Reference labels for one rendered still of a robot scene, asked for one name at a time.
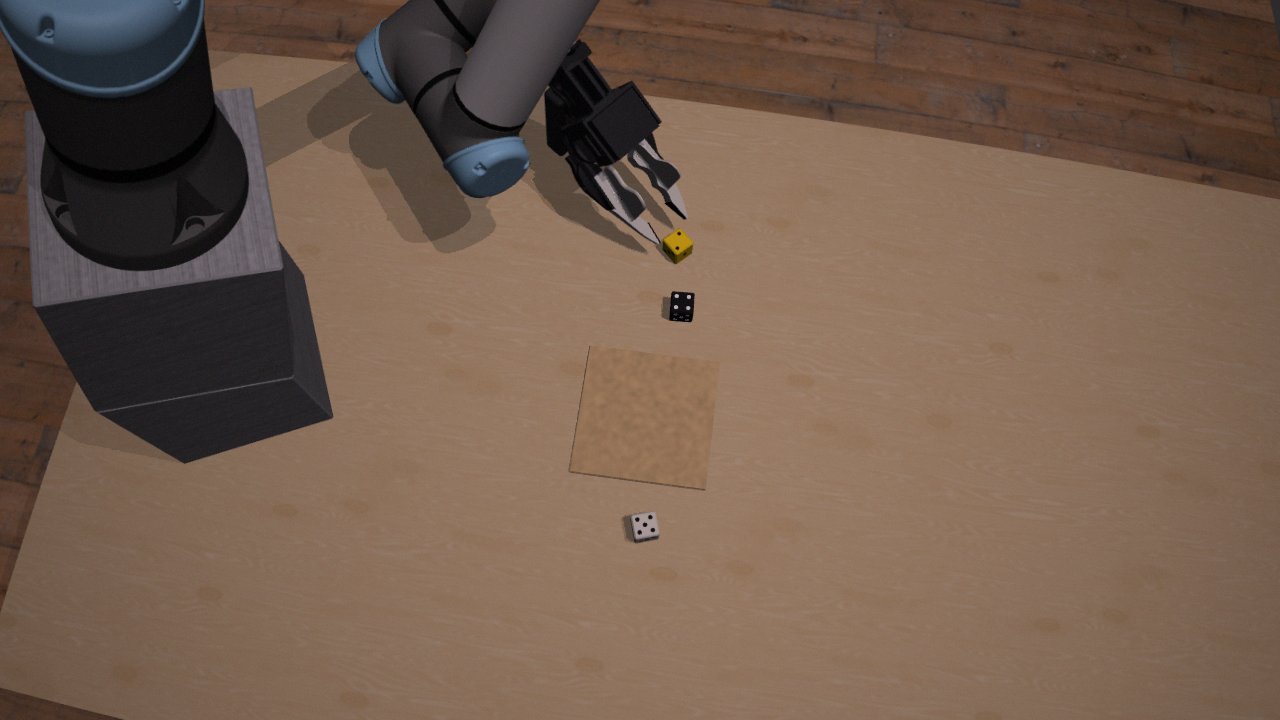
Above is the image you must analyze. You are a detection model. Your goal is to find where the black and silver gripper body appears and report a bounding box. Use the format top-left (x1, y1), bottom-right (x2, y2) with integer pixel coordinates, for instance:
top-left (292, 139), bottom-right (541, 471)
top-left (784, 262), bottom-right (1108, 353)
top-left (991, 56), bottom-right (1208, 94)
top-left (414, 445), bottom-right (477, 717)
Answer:
top-left (548, 38), bottom-right (662, 167)

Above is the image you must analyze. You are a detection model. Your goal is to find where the brown square mat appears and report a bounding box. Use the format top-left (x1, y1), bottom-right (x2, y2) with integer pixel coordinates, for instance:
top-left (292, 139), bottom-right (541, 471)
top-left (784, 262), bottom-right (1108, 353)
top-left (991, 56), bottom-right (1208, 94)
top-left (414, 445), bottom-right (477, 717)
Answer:
top-left (570, 345), bottom-right (721, 489)

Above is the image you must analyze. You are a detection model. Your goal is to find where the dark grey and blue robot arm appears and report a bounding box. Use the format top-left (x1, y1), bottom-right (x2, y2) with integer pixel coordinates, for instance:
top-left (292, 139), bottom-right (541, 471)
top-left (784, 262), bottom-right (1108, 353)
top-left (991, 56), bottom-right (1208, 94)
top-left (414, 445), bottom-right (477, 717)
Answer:
top-left (0, 0), bottom-right (600, 272)

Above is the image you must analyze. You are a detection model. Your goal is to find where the grey die with black pips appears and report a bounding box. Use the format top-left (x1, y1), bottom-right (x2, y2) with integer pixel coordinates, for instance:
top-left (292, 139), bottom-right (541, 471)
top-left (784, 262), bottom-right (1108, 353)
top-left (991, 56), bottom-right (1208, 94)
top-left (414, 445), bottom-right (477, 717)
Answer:
top-left (631, 511), bottom-right (660, 543)

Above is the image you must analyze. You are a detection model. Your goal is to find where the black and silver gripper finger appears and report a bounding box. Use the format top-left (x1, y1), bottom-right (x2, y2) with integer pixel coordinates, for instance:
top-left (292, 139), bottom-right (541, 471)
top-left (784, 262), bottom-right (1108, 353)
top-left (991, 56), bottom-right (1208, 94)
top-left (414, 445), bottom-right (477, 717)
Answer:
top-left (564, 152), bottom-right (660, 243)
top-left (627, 135), bottom-right (687, 219)

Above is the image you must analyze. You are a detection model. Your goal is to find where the yellow die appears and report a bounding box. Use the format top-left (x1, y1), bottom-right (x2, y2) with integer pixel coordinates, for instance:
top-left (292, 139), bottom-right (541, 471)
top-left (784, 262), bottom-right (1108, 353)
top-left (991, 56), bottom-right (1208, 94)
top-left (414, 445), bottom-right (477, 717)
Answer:
top-left (662, 228), bottom-right (692, 264)

